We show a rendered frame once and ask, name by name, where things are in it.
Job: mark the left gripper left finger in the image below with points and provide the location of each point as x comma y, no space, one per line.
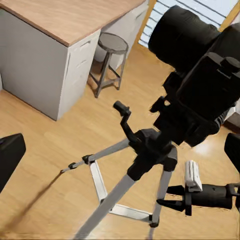
12,149

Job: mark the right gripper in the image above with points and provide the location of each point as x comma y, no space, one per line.
204,198

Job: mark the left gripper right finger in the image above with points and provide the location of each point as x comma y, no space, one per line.
232,149

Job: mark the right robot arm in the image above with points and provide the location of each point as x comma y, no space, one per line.
197,193

